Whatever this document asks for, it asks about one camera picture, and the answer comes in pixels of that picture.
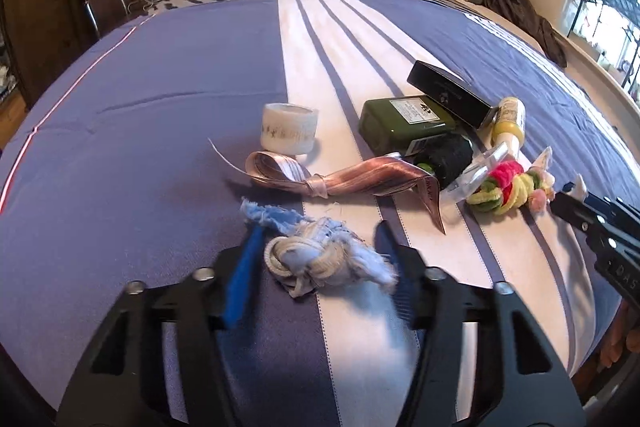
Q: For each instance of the light blue frayed cloth scrap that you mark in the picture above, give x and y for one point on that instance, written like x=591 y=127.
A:
x=307 y=254

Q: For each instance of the black thread spool green ends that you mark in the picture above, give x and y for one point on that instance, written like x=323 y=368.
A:
x=445 y=156

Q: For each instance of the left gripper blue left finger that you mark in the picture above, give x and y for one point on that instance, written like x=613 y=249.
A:
x=240 y=265

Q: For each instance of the pink satin ribbon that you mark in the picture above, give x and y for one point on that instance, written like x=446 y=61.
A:
x=378 y=176

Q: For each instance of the black rectangular box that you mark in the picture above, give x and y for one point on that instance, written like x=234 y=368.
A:
x=445 y=88

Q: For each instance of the white tape roll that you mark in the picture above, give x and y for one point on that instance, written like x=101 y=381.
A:
x=288 y=129

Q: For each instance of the clear plastic small case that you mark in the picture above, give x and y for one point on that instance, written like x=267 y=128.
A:
x=473 y=176

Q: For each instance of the person's right hand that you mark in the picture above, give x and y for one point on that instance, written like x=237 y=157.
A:
x=618 y=337

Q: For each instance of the blue white striped bedspread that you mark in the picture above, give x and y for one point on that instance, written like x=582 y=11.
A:
x=125 y=169

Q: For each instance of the dark green rectangular bottle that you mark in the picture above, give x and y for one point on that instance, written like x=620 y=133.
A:
x=410 y=126

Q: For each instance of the yellow white small bottle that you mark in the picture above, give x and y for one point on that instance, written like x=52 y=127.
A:
x=509 y=126

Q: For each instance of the black wire rack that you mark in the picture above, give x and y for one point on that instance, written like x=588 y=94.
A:
x=612 y=27

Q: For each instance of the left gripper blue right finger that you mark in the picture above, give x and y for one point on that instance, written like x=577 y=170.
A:
x=385 y=243

